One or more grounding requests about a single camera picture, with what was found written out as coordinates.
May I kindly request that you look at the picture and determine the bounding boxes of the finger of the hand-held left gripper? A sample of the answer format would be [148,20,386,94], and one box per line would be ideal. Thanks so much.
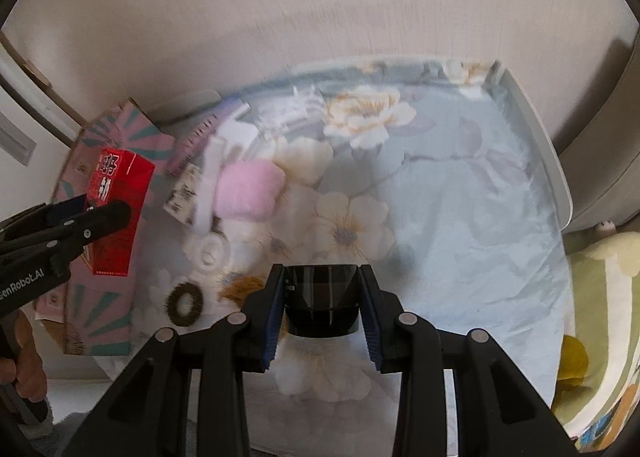
[0,201,132,269]
[0,194,87,244]

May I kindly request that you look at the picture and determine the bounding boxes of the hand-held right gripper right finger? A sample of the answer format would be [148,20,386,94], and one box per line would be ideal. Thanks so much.
[359,264,576,457]

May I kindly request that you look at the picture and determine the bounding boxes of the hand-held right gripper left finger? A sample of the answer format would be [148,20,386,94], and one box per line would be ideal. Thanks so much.
[62,264,287,457]

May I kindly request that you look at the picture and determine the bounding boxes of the red carton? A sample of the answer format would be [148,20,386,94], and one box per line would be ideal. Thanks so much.
[82,147,156,278]

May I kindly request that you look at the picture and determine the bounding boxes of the black round jar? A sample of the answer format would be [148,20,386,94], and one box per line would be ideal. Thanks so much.
[281,264,362,338]

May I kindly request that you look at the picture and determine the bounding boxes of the pink cardboard box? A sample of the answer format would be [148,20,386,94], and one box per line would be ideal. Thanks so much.
[32,98,176,358]

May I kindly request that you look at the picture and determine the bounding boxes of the white earbuds case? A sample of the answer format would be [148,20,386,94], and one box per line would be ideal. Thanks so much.
[219,118,257,152]

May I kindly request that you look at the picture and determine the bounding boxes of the clear floss pick box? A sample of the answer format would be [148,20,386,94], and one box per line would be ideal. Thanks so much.
[260,84,327,138]

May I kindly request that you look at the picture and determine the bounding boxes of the person's left hand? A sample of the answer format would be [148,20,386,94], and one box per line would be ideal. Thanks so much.
[0,309,49,404]

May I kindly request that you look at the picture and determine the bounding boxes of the white printed small box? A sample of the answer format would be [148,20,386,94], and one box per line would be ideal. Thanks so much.
[164,163,204,229]

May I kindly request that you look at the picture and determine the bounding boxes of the white tube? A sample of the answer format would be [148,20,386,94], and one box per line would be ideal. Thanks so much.
[194,136,228,234]

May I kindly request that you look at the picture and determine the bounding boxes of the purple long box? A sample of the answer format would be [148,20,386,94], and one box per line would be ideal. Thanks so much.
[167,99,242,176]

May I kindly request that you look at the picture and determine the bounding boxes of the floral cloth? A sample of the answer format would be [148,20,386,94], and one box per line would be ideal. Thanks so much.
[95,56,572,457]

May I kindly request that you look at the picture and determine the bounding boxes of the pink fluffy puff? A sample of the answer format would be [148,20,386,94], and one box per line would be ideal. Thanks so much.
[214,159,287,224]

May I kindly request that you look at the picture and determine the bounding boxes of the yellow plush piece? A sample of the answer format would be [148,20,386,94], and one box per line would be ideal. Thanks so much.
[557,334,591,383]

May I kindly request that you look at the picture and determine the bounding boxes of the green striped blanket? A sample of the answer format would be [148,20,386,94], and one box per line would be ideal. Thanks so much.
[554,232,640,453]

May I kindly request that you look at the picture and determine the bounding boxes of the beige upholstered furniture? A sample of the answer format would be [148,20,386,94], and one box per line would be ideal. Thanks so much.
[557,32,640,234]

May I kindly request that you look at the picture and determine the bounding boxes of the white ring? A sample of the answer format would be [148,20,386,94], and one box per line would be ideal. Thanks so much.
[186,232,232,279]

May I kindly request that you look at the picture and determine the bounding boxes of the brown hair tie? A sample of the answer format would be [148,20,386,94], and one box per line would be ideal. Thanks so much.
[166,282,207,328]

